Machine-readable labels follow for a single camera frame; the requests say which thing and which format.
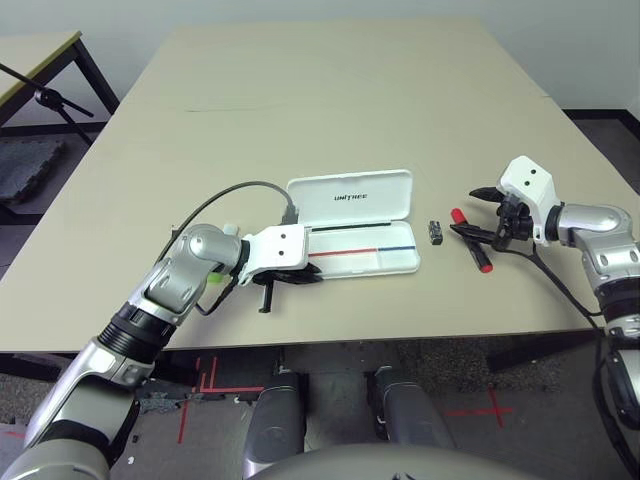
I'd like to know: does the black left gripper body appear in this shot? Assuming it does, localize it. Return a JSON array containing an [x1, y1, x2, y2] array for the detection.
[[252, 271, 285, 316]]

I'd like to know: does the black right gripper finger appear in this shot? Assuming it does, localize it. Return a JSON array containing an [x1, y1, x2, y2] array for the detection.
[[467, 186, 505, 203], [448, 223, 500, 242]]

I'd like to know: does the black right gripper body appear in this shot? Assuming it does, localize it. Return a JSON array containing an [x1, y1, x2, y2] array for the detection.
[[492, 191, 535, 252]]

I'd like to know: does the black marker with red cap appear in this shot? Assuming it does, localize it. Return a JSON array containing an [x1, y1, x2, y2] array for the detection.
[[450, 207, 494, 275]]

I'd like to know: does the white plastic pencil case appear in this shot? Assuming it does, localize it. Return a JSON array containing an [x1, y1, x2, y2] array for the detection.
[[285, 168, 421, 280]]

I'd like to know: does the black table base beam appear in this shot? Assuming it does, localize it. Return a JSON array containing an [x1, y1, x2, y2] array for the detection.
[[487, 332, 601, 374], [149, 349, 196, 386]]

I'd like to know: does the grey left robot leg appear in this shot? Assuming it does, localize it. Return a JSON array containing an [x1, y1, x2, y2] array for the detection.
[[242, 372, 307, 476]]

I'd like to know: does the grey robot leg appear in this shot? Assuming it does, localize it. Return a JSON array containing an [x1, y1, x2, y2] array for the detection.
[[242, 372, 307, 476], [367, 365, 459, 451]]

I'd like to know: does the grey right robot leg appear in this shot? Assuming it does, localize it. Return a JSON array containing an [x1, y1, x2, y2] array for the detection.
[[367, 365, 459, 451]]

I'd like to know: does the grey robot torso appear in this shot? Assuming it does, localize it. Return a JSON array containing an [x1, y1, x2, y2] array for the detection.
[[239, 443, 506, 480]]

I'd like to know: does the dark grey foam mat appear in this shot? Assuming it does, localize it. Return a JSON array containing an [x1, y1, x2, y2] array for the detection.
[[0, 137, 69, 204]]

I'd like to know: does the black tripod stand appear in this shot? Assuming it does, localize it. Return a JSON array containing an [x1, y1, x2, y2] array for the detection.
[[0, 62, 96, 146]]

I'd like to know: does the thick black left camera cable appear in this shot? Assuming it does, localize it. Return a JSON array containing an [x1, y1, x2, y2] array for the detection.
[[169, 180, 301, 251]]

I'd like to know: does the thin black left gripper cable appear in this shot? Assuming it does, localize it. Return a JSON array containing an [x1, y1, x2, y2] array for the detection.
[[194, 279, 236, 317]]

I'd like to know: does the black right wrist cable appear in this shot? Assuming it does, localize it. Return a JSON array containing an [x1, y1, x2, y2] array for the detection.
[[492, 242, 609, 331]]

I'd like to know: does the black wall baseboard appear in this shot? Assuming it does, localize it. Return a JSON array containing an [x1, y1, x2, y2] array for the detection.
[[564, 107, 640, 121]]

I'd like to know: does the side table with black frame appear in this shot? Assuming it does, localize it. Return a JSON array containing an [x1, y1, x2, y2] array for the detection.
[[0, 30, 121, 146]]

